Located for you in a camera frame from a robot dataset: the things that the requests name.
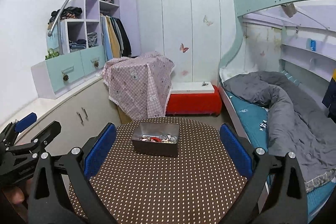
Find teal bed sheet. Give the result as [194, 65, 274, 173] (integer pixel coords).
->
[226, 90, 336, 218]

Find beige cabinet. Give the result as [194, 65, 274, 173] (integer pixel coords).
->
[0, 74, 122, 161]

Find folded grey clothes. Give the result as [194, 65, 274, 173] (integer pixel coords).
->
[87, 32, 98, 47]

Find white wardrobe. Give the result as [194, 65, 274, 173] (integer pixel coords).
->
[135, 0, 246, 85]

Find cardboard box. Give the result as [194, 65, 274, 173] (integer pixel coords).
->
[118, 106, 133, 125]

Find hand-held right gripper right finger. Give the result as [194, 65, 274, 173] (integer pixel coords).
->
[219, 123, 309, 224]

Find pink bear print cloth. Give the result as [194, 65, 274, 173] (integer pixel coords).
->
[102, 51, 175, 121]

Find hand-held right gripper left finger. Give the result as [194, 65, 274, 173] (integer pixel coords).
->
[28, 123, 117, 224]

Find grey duvet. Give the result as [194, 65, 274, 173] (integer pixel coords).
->
[223, 70, 336, 193]

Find white board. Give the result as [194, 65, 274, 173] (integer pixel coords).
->
[171, 81, 216, 94]

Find pile of small jewelry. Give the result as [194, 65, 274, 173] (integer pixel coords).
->
[139, 134, 178, 145]

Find small hanging pouch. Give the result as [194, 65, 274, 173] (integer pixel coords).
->
[281, 3, 297, 18]

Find lilac shelf unit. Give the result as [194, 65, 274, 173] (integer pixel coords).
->
[60, 0, 141, 56]

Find person's left hand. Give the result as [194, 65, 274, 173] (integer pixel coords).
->
[1, 179, 33, 206]

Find grey jewelry box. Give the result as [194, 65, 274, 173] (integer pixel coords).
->
[131, 122, 181, 157]

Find yellow hanging garment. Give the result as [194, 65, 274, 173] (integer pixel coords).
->
[108, 17, 121, 59]

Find navy and yellow jacket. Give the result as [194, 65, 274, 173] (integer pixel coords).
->
[322, 69, 336, 119]

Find folded jeans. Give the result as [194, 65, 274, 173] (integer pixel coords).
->
[69, 40, 87, 51]

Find lilac bed shelf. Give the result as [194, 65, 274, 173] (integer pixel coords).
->
[280, 26, 336, 83]

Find pile of dark clothes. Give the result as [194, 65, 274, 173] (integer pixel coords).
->
[48, 6, 83, 25]

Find teal drawer unit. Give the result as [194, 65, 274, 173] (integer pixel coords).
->
[31, 45, 107, 100]

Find light blue hanging garment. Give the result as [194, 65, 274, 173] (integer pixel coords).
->
[100, 16, 110, 62]

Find black hanging jacket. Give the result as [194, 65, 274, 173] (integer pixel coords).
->
[118, 19, 132, 57]

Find red ottoman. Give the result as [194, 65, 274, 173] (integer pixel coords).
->
[166, 85, 222, 117]

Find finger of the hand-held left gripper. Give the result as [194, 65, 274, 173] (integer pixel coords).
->
[7, 120, 62, 159]
[0, 112, 37, 147]

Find brown polka dot tablecloth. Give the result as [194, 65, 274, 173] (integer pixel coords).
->
[68, 118, 248, 224]

